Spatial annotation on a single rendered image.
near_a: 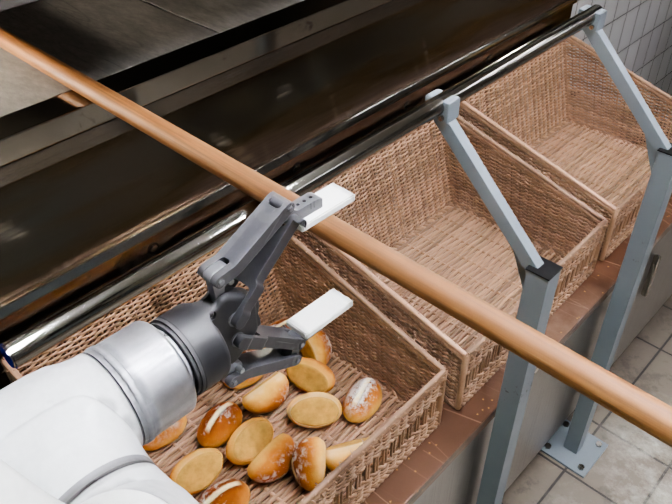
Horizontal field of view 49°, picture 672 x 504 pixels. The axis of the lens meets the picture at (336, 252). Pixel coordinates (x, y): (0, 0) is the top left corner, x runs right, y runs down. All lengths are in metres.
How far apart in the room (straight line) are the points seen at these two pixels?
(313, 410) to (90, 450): 0.85
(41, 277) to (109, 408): 0.67
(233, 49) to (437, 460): 0.80
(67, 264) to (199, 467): 0.40
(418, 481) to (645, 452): 1.03
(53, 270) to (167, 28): 0.48
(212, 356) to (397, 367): 0.80
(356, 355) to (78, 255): 0.56
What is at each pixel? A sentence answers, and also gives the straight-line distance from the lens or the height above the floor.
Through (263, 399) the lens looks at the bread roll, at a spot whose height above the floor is 0.64.
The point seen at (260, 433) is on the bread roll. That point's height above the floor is 0.64.
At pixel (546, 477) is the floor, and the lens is 2.12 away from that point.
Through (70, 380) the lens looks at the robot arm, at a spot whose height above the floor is 1.28.
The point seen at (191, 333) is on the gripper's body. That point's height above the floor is 1.27.
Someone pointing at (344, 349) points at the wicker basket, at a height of 0.62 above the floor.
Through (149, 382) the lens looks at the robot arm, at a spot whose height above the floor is 1.27.
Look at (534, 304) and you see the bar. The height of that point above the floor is 0.89.
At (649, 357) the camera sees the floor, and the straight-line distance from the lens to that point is 2.50.
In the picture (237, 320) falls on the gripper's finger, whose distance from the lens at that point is 0.64.
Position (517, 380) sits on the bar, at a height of 0.71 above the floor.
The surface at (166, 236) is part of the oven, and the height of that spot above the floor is 0.88.
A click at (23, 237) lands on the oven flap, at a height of 1.02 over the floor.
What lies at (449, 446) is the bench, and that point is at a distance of 1.40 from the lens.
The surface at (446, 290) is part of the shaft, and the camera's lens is 0.74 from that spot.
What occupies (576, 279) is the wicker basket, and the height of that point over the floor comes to 0.62.
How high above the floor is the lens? 1.70
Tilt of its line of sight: 39 degrees down
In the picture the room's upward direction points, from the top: straight up
